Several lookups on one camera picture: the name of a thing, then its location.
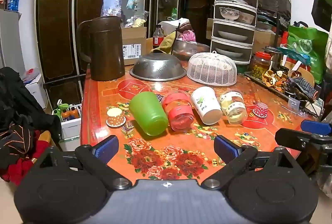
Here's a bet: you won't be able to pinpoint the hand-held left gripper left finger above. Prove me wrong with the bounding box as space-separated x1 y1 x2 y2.
36 135 132 191

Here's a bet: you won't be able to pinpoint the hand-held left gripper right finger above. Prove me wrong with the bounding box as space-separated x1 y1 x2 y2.
201 135 298 191

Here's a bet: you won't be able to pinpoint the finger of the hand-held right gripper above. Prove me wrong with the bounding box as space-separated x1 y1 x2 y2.
301 120 332 136
275 128 332 149

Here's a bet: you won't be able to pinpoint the orange dotted paper cup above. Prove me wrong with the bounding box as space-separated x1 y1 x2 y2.
106 107 127 127

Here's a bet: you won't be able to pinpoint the red dotted paper cup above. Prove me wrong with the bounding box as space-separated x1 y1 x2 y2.
253 103 269 118

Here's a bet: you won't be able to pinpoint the white paper cup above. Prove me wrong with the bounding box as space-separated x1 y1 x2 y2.
190 86 223 125

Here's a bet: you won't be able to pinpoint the green plastic cup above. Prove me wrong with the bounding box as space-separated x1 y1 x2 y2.
129 91 169 136

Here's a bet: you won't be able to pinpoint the clear cup with red bands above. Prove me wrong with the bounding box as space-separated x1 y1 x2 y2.
162 90 195 132

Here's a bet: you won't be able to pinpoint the black tray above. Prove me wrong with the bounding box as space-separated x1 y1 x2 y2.
243 71 323 119

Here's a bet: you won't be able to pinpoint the striped paper wrapper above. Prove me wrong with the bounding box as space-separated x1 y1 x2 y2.
121 121 135 134

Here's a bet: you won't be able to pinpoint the clear plastic hook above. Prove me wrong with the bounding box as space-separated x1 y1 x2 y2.
288 98 301 110

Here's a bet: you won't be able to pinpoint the black hair brush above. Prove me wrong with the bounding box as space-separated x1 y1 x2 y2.
286 76 318 103

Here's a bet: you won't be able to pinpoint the white basket of bottles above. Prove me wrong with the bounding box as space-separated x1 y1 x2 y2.
51 103 82 140

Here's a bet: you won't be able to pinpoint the red floral tablecloth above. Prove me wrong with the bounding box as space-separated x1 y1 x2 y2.
79 64 322 181

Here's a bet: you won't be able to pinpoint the dried orange peels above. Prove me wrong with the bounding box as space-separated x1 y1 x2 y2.
261 70 289 94

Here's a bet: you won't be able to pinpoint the glass jar with red lid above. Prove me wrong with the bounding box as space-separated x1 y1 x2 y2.
251 51 272 81

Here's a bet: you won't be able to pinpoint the green shopping bag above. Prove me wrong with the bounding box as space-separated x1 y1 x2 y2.
285 21 329 85

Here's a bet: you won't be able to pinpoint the white mesh food cover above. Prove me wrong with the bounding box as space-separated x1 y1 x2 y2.
187 51 238 86

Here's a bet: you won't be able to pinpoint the jar with dark lid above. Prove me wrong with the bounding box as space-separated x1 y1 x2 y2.
265 46 283 70

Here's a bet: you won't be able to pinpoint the red cloth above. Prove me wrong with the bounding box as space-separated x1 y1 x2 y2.
0 130 51 186

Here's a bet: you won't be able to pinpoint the white carton box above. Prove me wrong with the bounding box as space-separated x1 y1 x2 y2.
24 73 49 110

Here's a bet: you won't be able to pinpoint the steel colander bowl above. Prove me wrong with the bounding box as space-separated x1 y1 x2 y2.
129 53 187 82

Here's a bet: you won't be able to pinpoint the brown plastic jug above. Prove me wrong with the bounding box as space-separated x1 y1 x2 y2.
76 16 126 82

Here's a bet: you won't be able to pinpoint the white plate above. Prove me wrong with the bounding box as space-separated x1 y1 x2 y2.
215 48 246 59
217 30 249 42

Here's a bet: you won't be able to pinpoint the black jacket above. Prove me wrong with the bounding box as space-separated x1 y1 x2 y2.
0 66 62 170

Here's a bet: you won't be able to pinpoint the plain cardboard box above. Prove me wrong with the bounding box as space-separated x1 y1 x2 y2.
253 29 277 54

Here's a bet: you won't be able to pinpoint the steel basin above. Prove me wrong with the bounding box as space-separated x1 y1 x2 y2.
172 40 211 61

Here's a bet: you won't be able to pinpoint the cardboard box with label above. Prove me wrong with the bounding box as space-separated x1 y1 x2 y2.
121 27 147 66

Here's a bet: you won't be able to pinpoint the pink cloth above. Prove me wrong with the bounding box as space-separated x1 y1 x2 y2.
179 29 197 42

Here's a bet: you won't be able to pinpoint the yellow-green cloth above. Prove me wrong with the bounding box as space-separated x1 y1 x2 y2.
152 31 180 55

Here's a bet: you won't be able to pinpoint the cola bottle with red label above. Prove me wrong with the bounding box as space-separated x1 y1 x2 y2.
153 24 165 49

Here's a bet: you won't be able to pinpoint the pink patterned bowl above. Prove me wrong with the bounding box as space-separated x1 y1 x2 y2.
238 12 256 25

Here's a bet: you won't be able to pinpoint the snack packets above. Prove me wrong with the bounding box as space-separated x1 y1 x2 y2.
124 14 150 29

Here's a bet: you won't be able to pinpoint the patterned ceramic bowl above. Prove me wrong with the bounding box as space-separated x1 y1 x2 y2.
219 7 240 20

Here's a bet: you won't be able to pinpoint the dark wooden wardrobe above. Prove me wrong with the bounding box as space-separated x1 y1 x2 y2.
35 0 232 108

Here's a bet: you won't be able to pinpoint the white cabinet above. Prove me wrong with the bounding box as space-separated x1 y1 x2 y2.
0 9 27 76

